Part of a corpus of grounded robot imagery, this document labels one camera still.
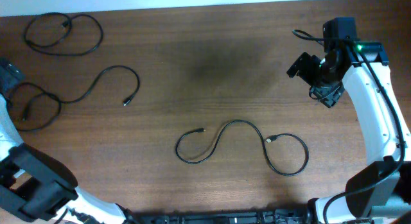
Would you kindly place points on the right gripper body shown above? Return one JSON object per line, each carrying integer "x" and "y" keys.
{"x": 323, "y": 85}

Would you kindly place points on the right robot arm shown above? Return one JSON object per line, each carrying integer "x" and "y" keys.
{"x": 361, "y": 69}

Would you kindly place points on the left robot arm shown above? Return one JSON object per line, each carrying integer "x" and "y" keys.
{"x": 35, "y": 186}

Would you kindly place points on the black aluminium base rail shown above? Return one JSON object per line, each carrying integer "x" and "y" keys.
{"x": 276, "y": 216}

